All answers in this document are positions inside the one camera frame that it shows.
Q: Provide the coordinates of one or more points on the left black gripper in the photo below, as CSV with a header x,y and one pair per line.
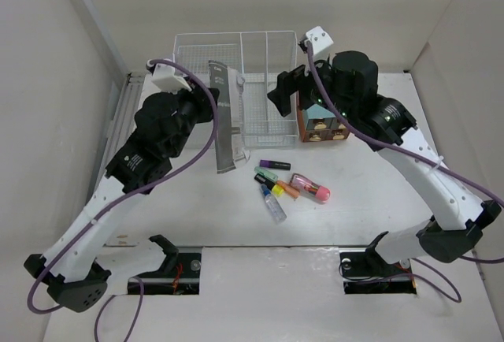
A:
x,y
201,97

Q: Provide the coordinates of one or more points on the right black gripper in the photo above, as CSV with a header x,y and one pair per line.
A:
x,y
287,83

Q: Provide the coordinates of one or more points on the grey setup guide booklet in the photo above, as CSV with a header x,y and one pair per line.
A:
x,y
218,75

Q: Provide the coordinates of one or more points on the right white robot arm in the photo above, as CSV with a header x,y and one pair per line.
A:
x,y
347,84

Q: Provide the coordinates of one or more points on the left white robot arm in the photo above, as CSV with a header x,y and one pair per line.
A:
x,y
76,276

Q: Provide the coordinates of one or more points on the teal wooden drawer box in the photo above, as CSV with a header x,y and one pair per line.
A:
x,y
316,124

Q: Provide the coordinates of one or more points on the purple highlighter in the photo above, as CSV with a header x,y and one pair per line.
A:
x,y
268,164

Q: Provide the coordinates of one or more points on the green highlighter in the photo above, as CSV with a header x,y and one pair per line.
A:
x,y
266,174

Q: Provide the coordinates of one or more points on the yellow highlighter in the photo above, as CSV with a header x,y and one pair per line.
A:
x,y
272,186

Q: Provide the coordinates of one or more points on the orange highlighter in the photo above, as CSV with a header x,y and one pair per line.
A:
x,y
292,192

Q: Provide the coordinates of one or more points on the pink capsule pencil case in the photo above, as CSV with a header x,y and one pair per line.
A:
x,y
304,184

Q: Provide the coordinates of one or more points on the clear blue-cap bottle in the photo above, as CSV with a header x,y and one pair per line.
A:
x,y
275,209

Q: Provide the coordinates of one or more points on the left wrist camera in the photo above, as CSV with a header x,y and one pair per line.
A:
x,y
165,78

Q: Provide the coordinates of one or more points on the white wire desk organizer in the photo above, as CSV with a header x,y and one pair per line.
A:
x,y
259,57

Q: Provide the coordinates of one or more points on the aluminium rail frame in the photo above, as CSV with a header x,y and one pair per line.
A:
x,y
122,106

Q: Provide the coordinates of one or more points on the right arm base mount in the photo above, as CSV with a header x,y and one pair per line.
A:
x,y
369,274

